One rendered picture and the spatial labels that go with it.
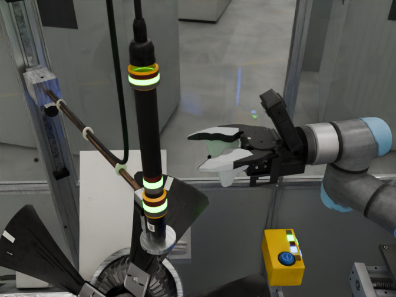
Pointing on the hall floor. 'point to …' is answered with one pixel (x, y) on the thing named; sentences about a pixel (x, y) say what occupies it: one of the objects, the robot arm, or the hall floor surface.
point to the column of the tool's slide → (48, 162)
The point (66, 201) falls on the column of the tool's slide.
